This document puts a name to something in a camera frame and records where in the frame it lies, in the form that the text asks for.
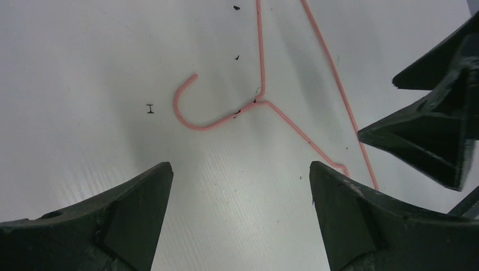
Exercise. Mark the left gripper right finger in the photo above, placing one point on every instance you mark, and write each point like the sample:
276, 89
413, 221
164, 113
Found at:
364, 229

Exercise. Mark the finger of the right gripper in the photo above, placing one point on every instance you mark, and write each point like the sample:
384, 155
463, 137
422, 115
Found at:
426, 72
435, 135

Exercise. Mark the pink wire hanger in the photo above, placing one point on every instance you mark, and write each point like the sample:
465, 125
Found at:
259, 99

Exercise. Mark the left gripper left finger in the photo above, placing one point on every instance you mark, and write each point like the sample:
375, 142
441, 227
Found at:
118, 229

